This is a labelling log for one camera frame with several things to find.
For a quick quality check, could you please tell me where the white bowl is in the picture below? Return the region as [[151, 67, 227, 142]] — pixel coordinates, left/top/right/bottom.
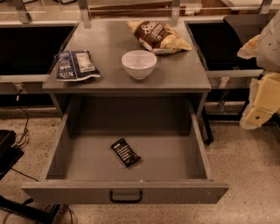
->
[[122, 50, 158, 80]]

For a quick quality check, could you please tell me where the blue snack bag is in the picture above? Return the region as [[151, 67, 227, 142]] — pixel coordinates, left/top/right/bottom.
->
[[55, 50, 101, 81]]

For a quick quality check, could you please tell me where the black equipment base left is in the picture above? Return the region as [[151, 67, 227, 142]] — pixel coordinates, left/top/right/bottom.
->
[[0, 129, 60, 224]]

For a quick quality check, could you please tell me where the open grey top drawer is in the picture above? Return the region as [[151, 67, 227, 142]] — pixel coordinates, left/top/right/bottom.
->
[[22, 97, 228, 204]]

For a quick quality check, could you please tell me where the black drawer handle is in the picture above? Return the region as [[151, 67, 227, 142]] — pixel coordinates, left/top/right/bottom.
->
[[109, 191, 143, 204]]

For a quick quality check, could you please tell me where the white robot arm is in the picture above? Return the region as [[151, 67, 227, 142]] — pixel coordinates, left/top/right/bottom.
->
[[237, 11, 280, 130]]

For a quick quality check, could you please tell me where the black rxbar chocolate bar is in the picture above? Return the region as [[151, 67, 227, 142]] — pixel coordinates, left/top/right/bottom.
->
[[111, 138, 141, 167]]

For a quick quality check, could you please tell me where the black cable on floor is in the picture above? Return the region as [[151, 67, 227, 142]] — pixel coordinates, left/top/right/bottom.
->
[[14, 88, 31, 147]]

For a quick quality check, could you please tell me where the brown yellow chip bag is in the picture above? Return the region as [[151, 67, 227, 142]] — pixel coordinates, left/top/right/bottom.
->
[[126, 21, 192, 55]]

